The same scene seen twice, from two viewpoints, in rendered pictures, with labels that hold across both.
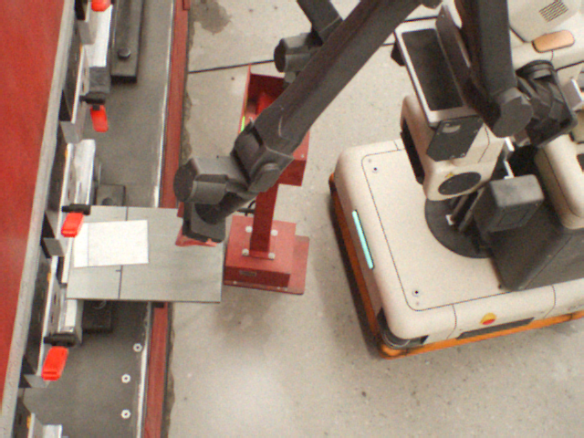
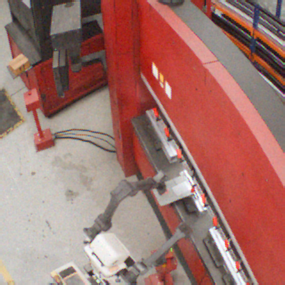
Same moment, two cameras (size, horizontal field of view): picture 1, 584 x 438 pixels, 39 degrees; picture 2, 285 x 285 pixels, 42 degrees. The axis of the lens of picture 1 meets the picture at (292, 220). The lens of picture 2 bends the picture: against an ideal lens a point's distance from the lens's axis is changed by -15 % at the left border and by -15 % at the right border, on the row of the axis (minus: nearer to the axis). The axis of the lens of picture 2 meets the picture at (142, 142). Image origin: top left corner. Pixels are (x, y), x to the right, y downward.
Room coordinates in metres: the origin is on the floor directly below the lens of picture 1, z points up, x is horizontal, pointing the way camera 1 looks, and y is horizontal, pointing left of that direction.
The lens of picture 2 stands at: (2.11, -0.22, 3.67)
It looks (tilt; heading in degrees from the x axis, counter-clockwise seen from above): 53 degrees down; 171
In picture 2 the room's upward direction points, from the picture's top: 3 degrees counter-clockwise
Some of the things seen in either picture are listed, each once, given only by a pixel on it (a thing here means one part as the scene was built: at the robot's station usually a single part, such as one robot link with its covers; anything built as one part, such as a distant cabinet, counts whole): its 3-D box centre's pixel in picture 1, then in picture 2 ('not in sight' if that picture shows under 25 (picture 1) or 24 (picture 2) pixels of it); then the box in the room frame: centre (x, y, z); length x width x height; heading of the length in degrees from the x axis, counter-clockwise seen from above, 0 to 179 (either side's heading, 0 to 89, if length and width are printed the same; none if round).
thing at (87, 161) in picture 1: (72, 240); (192, 193); (0.61, 0.40, 0.92); 0.39 x 0.06 x 0.10; 11
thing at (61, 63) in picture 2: not in sight; (61, 64); (-0.54, -0.44, 1.42); 0.45 x 0.12 x 0.36; 178
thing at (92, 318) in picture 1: (104, 255); (184, 197); (0.60, 0.34, 0.89); 0.30 x 0.05 x 0.03; 11
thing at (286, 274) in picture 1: (268, 253); (158, 281); (1.07, 0.05, 0.06); 0.25 x 0.20 x 0.12; 95
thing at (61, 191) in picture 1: (35, 191); (191, 160); (0.53, 0.38, 1.26); 0.15 x 0.09 x 0.17; 11
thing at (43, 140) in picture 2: not in sight; (36, 119); (-0.88, -0.88, 0.41); 0.25 x 0.20 x 0.83; 101
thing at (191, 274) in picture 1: (148, 253); (172, 191); (0.58, 0.24, 1.00); 0.26 x 0.18 x 0.01; 101
